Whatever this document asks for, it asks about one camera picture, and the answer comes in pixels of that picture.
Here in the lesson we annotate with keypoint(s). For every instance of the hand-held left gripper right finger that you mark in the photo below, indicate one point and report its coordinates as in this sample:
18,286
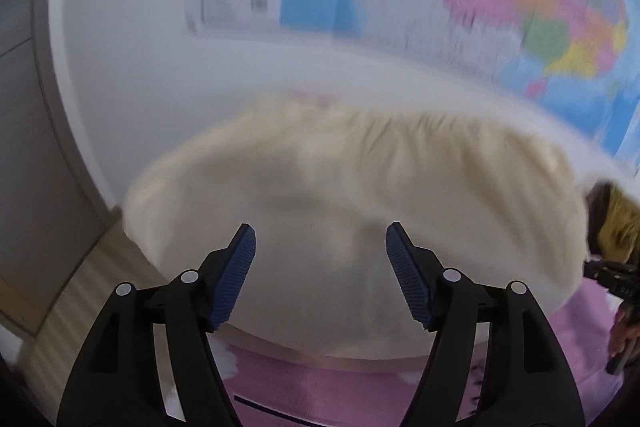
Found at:
410,277

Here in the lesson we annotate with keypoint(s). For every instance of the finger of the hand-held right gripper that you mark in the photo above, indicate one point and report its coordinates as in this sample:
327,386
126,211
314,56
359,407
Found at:
605,274

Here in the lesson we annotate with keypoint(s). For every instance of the cream jacket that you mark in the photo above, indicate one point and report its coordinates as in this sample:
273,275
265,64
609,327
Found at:
325,187

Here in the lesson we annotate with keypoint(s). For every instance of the pink flower print bedsheet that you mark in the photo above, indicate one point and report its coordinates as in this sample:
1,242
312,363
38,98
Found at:
340,392

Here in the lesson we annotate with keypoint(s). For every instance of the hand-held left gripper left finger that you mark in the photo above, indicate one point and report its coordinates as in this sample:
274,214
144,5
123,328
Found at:
232,277

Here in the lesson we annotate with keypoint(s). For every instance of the person's right hand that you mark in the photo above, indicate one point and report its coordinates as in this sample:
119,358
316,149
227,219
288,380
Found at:
622,327

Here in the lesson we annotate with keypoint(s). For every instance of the colourful wall map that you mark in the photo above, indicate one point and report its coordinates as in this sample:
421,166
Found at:
525,7

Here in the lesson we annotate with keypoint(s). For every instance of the olive brown cloth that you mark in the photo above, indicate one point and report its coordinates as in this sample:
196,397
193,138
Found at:
620,222

